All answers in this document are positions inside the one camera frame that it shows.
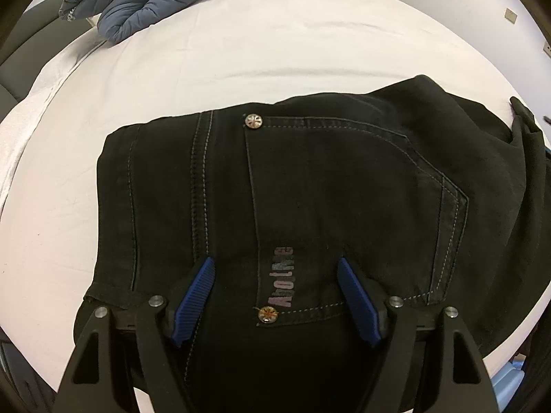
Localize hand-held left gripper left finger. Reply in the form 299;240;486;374
52;256;216;413

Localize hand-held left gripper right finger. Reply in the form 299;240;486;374
336;257;500;413

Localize black pants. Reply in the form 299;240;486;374
73;74;551;413

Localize light blue container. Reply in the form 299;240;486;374
491;355;527;413

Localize white sheet-covered table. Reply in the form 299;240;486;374
0;0;542;396

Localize dark grey chair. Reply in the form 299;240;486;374
0;0;95;115

